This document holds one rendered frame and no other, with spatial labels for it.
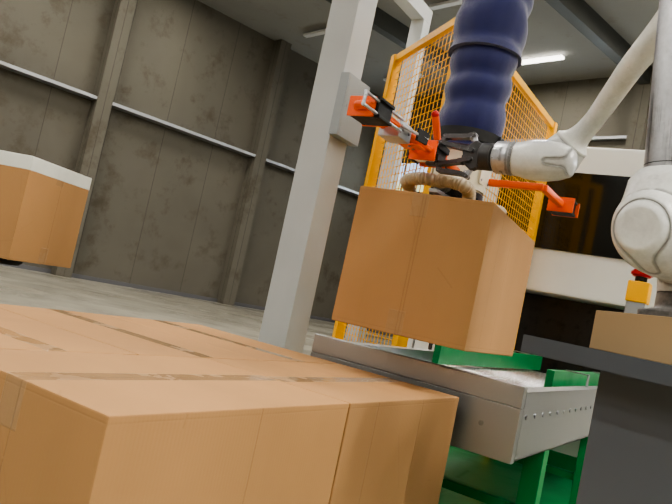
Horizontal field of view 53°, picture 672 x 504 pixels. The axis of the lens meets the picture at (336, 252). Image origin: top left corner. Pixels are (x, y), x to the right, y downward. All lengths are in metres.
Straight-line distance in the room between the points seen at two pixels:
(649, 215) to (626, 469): 0.53
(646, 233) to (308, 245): 2.00
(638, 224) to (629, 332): 0.28
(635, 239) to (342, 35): 2.24
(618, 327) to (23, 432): 1.16
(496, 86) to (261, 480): 1.44
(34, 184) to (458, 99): 1.62
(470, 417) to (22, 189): 1.82
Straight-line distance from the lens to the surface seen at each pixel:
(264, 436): 1.15
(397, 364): 2.05
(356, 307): 1.90
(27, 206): 2.81
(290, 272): 3.12
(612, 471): 1.57
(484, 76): 2.18
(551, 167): 1.79
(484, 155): 1.85
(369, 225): 1.92
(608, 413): 1.57
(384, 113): 1.66
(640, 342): 1.54
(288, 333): 3.11
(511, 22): 2.26
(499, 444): 1.94
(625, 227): 1.38
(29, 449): 1.02
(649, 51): 1.78
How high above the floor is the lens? 0.75
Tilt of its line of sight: 4 degrees up
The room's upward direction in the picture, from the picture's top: 12 degrees clockwise
